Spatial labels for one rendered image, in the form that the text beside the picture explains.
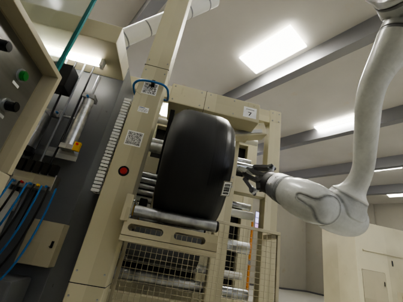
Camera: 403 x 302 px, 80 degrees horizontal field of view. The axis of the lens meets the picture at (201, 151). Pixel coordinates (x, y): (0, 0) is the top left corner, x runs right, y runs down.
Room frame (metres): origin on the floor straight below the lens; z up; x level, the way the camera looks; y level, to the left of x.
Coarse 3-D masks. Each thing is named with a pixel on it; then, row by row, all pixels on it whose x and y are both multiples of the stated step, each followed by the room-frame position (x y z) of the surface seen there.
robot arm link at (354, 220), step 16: (384, 32) 0.39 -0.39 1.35; (400, 32) 0.37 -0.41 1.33; (384, 48) 0.40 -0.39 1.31; (400, 48) 0.38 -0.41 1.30; (368, 64) 0.43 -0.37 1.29; (384, 64) 0.41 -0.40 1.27; (400, 64) 0.41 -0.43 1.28; (368, 80) 0.44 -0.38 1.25; (384, 80) 0.43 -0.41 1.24; (368, 96) 0.46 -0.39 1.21; (368, 112) 0.48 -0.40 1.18; (368, 128) 0.51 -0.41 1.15; (368, 144) 0.54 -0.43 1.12; (368, 160) 0.57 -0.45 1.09; (352, 176) 0.62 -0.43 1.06; (368, 176) 0.59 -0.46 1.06; (336, 192) 0.63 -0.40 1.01; (352, 192) 0.61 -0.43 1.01; (352, 208) 0.61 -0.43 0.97; (336, 224) 0.64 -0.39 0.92; (352, 224) 0.64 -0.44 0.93; (368, 224) 0.67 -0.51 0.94
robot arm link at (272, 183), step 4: (272, 176) 0.69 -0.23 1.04; (276, 176) 0.67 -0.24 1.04; (280, 176) 0.67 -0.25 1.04; (284, 176) 0.66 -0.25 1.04; (288, 176) 0.65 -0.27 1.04; (268, 180) 0.70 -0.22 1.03; (272, 180) 0.68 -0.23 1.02; (276, 180) 0.66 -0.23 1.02; (280, 180) 0.65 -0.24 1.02; (268, 184) 0.69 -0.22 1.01; (272, 184) 0.67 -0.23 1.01; (276, 184) 0.66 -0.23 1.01; (268, 188) 0.69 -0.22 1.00; (272, 188) 0.67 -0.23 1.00; (268, 192) 0.70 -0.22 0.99; (272, 192) 0.68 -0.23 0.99; (272, 196) 0.69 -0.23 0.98; (280, 204) 0.70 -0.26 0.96
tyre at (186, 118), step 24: (192, 120) 0.86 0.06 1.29; (216, 120) 0.90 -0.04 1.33; (168, 144) 0.86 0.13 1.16; (192, 144) 0.84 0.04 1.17; (216, 144) 0.85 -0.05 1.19; (168, 168) 0.87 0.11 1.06; (192, 168) 0.86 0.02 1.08; (216, 168) 0.86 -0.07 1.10; (168, 192) 0.91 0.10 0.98; (192, 192) 0.90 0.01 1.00; (216, 192) 0.90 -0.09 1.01; (216, 216) 1.02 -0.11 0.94
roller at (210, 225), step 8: (136, 208) 0.94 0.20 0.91; (144, 208) 0.95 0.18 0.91; (152, 208) 0.96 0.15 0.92; (136, 216) 0.96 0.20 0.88; (144, 216) 0.95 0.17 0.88; (152, 216) 0.95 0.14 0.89; (160, 216) 0.95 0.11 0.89; (168, 216) 0.95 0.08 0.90; (176, 216) 0.96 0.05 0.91; (184, 216) 0.96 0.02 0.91; (192, 216) 0.97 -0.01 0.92; (176, 224) 0.97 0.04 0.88; (184, 224) 0.97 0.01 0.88; (192, 224) 0.97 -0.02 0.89; (200, 224) 0.97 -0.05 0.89; (208, 224) 0.97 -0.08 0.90; (216, 224) 0.97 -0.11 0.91
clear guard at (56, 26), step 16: (32, 0) 0.47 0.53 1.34; (48, 0) 0.51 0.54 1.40; (64, 0) 0.57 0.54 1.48; (80, 0) 0.63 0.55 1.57; (96, 0) 0.70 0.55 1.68; (32, 16) 0.50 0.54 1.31; (48, 16) 0.55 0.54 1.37; (64, 16) 0.60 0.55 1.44; (80, 16) 0.67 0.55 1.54; (48, 32) 0.58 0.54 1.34; (64, 32) 0.64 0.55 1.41; (48, 48) 0.61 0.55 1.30; (64, 48) 0.68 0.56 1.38
